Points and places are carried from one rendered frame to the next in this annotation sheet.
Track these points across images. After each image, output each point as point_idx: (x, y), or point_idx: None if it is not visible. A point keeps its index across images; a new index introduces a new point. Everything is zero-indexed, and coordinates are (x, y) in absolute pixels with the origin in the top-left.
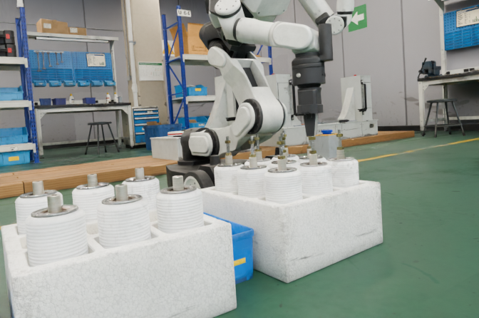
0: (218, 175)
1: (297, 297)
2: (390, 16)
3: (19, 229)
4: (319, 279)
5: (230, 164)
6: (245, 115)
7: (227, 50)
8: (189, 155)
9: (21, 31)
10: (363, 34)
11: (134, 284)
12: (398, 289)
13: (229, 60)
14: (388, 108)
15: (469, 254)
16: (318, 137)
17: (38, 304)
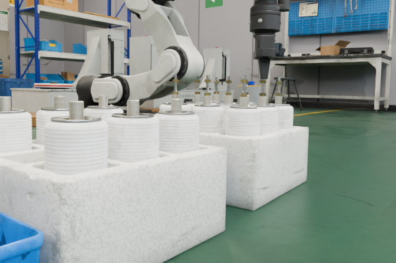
0: None
1: (271, 220)
2: None
3: None
4: (278, 206)
5: None
6: (170, 61)
7: None
8: (88, 102)
9: None
10: (218, 12)
11: (157, 200)
12: (348, 211)
13: (153, 6)
14: (236, 82)
15: (379, 187)
16: (242, 88)
17: (82, 215)
